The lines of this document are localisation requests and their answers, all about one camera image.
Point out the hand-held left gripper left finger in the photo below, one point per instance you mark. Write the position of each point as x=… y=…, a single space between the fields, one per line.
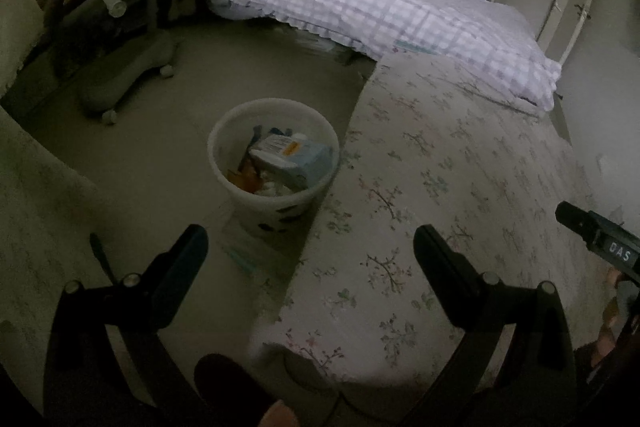
x=192 y=257

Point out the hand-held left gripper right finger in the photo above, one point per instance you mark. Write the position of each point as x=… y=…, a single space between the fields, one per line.
x=430 y=257

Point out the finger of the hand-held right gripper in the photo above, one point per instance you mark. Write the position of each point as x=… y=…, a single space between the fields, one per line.
x=572 y=222

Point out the white plastic waste bin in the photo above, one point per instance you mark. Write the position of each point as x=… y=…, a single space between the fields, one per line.
x=265 y=214

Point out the yellow orange peel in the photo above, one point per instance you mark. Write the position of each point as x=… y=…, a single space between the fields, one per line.
x=242 y=179

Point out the white tissue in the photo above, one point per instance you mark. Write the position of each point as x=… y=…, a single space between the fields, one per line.
x=275 y=189

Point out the person's right hand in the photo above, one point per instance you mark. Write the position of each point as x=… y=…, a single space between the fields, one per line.
x=602 y=342

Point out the dark slipper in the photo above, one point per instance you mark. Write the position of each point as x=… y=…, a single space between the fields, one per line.
x=235 y=387

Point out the pale floral cover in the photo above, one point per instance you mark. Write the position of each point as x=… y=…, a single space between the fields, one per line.
x=35 y=227

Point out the grey wheeled chair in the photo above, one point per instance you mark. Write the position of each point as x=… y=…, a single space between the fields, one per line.
x=125 y=52

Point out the bed with checkered quilt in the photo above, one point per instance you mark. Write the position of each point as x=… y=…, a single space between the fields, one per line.
x=380 y=12

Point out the cream fringed blanket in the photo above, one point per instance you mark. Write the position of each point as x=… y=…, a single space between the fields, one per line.
x=17 y=37

